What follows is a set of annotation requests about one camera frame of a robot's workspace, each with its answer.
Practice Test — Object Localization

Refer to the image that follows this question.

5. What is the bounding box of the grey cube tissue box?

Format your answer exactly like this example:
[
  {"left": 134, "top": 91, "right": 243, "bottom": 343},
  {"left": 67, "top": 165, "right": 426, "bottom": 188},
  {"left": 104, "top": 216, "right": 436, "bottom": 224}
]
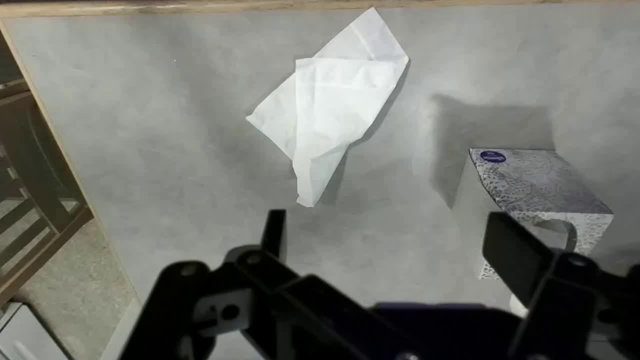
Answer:
[{"left": 452, "top": 146, "right": 613, "bottom": 290}]

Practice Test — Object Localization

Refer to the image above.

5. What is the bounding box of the wooden slatted chair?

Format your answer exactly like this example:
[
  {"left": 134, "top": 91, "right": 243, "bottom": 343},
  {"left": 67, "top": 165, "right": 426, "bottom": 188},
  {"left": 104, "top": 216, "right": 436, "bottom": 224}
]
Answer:
[{"left": 0, "top": 35, "right": 92, "bottom": 303}]

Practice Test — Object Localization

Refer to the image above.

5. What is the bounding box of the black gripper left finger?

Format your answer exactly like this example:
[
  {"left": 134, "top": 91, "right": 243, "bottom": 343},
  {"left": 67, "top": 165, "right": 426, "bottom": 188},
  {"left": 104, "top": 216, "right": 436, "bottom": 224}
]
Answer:
[{"left": 120, "top": 210, "right": 374, "bottom": 360}]

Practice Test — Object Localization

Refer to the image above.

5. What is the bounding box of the white tissue lying on table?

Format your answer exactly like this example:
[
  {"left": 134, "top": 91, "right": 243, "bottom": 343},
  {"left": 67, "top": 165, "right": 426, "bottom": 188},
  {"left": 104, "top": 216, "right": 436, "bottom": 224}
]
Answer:
[{"left": 246, "top": 7, "right": 407, "bottom": 207}]

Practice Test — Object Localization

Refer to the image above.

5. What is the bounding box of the white box on floor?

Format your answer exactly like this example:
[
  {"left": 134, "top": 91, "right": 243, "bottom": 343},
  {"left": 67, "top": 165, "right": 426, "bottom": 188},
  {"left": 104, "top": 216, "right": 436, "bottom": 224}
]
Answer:
[{"left": 0, "top": 301, "right": 70, "bottom": 360}]

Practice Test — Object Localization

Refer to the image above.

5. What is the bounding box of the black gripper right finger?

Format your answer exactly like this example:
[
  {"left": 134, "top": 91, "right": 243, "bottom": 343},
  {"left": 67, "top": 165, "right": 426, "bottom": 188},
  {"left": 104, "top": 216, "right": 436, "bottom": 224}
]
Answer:
[{"left": 482, "top": 212, "right": 640, "bottom": 360}]

